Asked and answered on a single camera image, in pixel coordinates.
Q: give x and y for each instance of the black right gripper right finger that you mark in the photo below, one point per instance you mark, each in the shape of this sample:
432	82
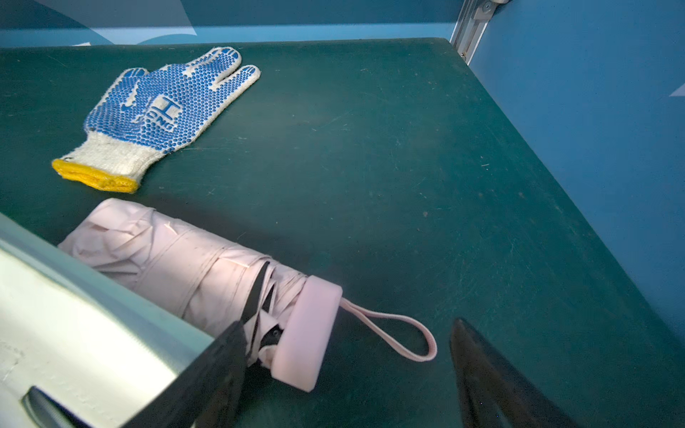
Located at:
493	393

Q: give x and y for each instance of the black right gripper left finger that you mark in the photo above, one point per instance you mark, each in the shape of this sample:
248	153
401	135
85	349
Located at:
207	392

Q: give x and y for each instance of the black zippered umbrella case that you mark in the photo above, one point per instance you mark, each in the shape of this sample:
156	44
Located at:
97	349

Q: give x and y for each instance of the blue dotted work glove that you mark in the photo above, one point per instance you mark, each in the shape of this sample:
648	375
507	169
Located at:
145	115

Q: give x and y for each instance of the aluminium frame post right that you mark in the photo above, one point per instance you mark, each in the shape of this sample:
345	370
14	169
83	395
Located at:
471	24

